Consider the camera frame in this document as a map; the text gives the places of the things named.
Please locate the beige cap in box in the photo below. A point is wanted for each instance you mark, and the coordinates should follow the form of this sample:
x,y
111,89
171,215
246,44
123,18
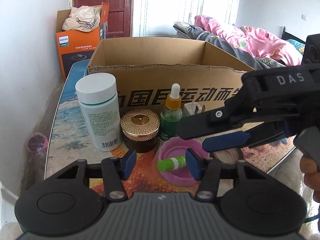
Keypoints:
x,y
84,19

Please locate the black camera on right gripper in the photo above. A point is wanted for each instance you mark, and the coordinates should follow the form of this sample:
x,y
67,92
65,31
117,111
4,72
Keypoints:
x,y
312,49

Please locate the pink floral quilt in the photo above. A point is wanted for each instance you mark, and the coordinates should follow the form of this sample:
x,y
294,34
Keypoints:
x,y
254,40

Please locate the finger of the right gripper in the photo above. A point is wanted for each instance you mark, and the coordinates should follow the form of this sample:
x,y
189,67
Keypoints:
x,y
226,141
211,122

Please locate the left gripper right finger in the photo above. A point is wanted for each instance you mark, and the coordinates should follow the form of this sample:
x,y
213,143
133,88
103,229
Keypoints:
x,y
207,172

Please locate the purple round object on floor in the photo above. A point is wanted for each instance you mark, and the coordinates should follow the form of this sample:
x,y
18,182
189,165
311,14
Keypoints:
x,y
37,144

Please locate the orange Philips cardboard box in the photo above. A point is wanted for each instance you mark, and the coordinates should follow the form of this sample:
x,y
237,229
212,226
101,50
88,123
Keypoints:
x,y
74,45

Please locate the green dropper bottle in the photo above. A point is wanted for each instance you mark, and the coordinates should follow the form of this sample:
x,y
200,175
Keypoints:
x,y
171,114

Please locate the person's right hand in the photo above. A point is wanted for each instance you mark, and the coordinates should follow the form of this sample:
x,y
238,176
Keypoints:
x,y
311,176

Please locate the large brown cardboard box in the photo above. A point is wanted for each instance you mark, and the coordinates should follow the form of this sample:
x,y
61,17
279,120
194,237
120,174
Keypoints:
x,y
145,69

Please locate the beach print table mat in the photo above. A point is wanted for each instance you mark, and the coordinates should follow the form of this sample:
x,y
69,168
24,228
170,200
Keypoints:
x,y
69,141

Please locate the pink plastic lid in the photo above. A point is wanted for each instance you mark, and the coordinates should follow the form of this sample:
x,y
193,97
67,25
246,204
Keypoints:
x,y
176,147

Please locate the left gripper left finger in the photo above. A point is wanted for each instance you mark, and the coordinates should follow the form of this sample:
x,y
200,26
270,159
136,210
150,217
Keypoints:
x,y
114,171

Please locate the brown tape roll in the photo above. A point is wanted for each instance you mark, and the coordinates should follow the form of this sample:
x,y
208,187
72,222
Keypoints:
x,y
229,156

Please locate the gold lid brown jar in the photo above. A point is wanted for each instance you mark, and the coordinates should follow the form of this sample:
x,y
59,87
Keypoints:
x,y
140,128

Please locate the green glue stick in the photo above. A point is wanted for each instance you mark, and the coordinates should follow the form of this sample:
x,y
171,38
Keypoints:
x,y
171,164

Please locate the white pill bottle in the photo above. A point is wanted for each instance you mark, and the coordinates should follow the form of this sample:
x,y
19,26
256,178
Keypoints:
x,y
98,98

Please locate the grey blanket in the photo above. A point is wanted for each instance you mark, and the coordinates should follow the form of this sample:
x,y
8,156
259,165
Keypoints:
x,y
188,31

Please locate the white USB charger plug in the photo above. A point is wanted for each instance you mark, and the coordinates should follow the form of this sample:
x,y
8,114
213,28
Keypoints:
x,y
192,108

